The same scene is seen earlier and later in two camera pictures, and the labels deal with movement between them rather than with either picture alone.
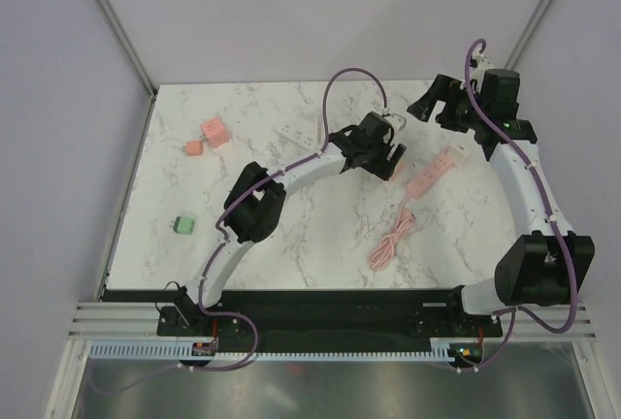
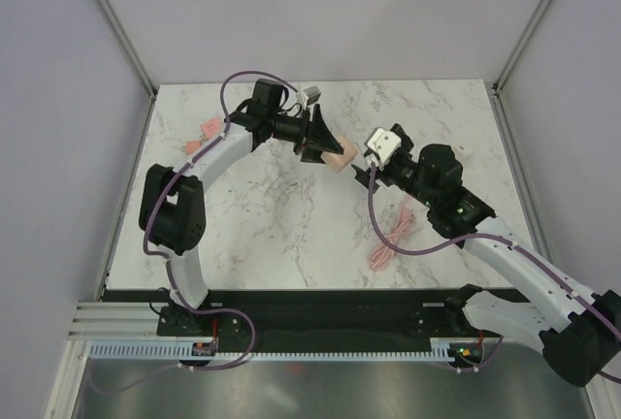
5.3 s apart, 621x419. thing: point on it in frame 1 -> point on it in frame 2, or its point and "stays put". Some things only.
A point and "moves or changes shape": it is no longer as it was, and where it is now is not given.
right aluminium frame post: x=540 y=10 stays put
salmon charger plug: x=194 y=147 stays put
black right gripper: x=440 y=89 -> x=381 y=176
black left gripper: x=384 y=169 -> x=319 y=139
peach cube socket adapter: x=401 y=172 moves or changes shape
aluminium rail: x=119 y=321 stays put
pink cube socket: x=215 y=132 stays put
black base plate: x=329 y=315 stays put
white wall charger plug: x=458 y=153 stays put
